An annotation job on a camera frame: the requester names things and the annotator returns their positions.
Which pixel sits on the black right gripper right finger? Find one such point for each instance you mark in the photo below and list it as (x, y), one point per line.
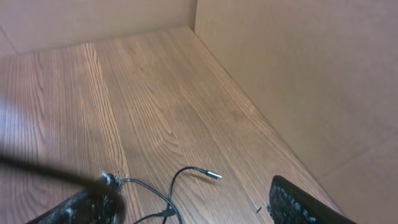
(289, 204)

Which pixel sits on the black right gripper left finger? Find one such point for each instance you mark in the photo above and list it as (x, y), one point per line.
(83, 208)

